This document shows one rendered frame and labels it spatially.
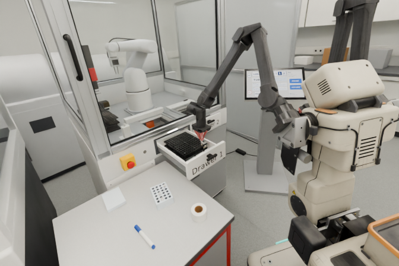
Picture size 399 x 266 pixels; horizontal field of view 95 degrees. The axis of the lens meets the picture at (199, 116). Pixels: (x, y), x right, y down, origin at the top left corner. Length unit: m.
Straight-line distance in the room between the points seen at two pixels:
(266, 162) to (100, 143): 1.66
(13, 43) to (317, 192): 4.18
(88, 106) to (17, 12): 3.31
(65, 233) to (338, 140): 1.14
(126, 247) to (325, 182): 0.85
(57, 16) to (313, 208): 1.30
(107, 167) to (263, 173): 1.65
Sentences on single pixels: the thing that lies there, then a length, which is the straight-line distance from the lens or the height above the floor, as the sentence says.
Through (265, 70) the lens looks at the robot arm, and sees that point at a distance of 0.85.
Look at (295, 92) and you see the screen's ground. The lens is 1.80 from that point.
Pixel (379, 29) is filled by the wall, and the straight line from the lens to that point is 4.25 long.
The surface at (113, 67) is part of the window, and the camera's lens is 1.02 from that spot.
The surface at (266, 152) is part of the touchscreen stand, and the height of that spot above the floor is 0.34.
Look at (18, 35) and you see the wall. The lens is 4.17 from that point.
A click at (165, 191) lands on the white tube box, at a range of 1.02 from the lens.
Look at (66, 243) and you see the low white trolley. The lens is 1.06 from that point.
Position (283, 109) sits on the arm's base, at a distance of 0.76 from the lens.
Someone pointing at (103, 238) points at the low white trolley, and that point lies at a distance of 1.00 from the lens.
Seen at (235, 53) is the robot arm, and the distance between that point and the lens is 0.99.
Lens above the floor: 1.50
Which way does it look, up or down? 23 degrees down
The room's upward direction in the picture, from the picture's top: 4 degrees counter-clockwise
